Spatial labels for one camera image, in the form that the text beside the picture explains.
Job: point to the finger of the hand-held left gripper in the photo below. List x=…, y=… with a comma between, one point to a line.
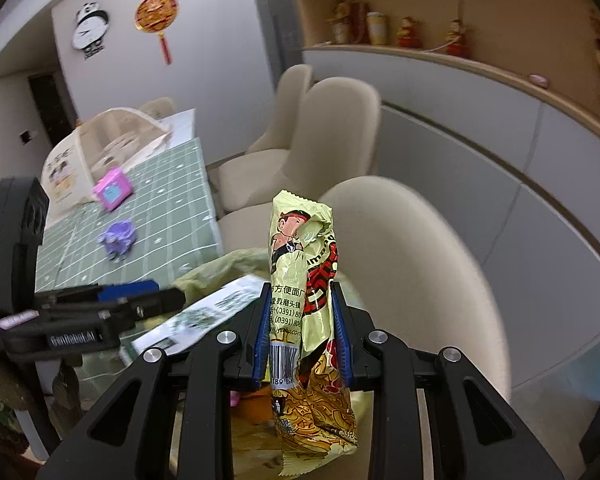
x=130, y=289
x=150, y=305

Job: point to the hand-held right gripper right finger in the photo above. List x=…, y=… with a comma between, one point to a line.
x=342, y=340

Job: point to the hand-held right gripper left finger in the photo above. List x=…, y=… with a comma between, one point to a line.
x=261, y=340

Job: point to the green and white packet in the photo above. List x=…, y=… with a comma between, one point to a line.
x=215, y=310

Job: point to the yellow trash bag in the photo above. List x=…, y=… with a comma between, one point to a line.
x=215, y=267

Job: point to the yellow snack packet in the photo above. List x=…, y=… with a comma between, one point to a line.
x=295, y=270

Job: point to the person's left forearm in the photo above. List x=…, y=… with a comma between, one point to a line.
x=0, y=400

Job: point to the purple toy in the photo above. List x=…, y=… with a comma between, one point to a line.
x=117, y=237

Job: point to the green checkered tablecloth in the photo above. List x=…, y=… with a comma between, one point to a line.
x=170, y=210

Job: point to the pink toy box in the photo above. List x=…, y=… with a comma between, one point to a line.
x=111, y=191

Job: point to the beige chair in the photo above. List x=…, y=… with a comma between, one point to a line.
x=420, y=260
x=292, y=105
x=340, y=125

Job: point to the dark door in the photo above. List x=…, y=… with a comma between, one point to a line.
x=52, y=110

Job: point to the beige mesh food cover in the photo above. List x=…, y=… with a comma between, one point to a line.
x=120, y=130

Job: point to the grey sideboard cabinet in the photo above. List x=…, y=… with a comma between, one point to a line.
x=480, y=160

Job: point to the grey tall cabinet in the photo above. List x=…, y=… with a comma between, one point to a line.
x=275, y=20

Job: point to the white and yellow cup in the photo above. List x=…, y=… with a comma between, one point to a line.
x=376, y=29

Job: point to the red seated figurine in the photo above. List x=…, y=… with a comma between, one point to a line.
x=408, y=34
x=457, y=40

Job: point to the flower vase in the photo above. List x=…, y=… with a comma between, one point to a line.
x=340, y=22

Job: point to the dark red bag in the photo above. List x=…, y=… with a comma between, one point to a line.
x=360, y=22

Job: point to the small pink object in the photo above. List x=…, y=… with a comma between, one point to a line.
x=538, y=80

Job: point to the panda wall clock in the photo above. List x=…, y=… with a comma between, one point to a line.
x=90, y=27

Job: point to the red knot wall ornament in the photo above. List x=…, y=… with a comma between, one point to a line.
x=155, y=12

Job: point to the wooden wall shelf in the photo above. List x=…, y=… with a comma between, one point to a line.
x=530, y=35

